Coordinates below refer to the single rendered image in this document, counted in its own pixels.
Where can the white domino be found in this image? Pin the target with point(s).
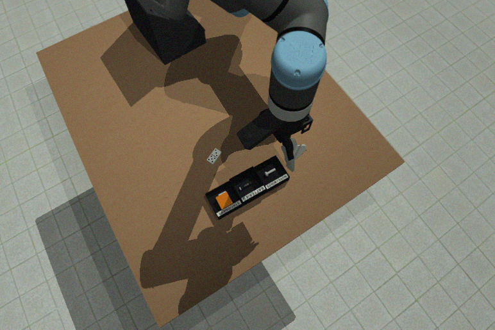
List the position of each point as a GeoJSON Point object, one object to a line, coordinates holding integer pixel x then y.
{"type": "Point", "coordinates": [214, 156]}

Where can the orange rectangular block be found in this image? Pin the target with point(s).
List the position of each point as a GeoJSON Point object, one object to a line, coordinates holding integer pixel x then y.
{"type": "Point", "coordinates": [224, 200]}

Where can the black rack of labelled bins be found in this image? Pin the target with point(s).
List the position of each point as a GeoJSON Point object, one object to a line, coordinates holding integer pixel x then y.
{"type": "Point", "coordinates": [261, 185]}

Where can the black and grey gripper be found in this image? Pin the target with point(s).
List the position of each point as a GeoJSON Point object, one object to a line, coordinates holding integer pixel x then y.
{"type": "Point", "coordinates": [289, 146]}

